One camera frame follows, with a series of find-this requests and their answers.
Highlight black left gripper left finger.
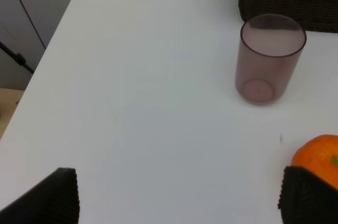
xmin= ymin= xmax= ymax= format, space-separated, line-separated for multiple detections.
xmin=1 ymin=167 xmax=80 ymax=223

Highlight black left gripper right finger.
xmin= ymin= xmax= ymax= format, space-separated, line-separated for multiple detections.
xmin=278 ymin=166 xmax=337 ymax=224

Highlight orange mandarin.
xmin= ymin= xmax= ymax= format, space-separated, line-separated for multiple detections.
xmin=291 ymin=134 xmax=337 ymax=189

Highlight translucent pink plastic cup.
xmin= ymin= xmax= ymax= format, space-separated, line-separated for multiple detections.
xmin=235 ymin=14 xmax=307 ymax=105

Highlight black bar with knob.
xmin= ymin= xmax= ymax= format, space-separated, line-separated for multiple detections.
xmin=0 ymin=42 xmax=34 ymax=74

